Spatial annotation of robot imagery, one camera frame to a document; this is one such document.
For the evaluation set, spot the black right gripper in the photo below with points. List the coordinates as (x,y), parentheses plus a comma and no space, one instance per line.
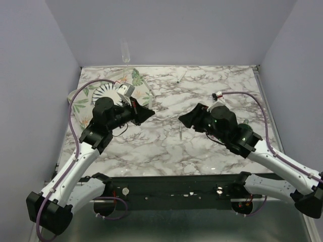
(195,116)

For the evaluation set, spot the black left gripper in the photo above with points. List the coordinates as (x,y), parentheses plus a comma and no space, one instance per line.
(143,113)

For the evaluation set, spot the white marker with pink tip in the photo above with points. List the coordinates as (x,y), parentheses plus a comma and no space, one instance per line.
(150,100)

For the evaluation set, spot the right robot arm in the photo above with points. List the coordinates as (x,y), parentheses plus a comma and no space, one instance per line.
(300,185)

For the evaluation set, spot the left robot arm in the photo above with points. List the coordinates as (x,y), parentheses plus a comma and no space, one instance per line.
(53,208)

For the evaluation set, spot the white pen with dark tip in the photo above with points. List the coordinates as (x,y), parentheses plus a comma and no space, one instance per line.
(181,77)

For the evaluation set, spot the white blue striped plate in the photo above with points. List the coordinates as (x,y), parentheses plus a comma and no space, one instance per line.
(107,90)

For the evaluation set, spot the teal ceramic mug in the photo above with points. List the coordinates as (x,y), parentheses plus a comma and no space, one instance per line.
(245,125)

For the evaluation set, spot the floral rectangular tray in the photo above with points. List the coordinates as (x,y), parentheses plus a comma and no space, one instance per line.
(82,105)

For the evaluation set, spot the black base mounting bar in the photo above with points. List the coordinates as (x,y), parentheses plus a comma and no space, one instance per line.
(175,192)

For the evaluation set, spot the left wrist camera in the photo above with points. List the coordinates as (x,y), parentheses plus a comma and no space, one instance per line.
(125,91)

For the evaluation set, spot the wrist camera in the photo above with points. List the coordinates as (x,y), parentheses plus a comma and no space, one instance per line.
(125,91)
(218,99)

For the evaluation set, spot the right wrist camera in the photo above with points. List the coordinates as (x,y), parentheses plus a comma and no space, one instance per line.
(218,99)

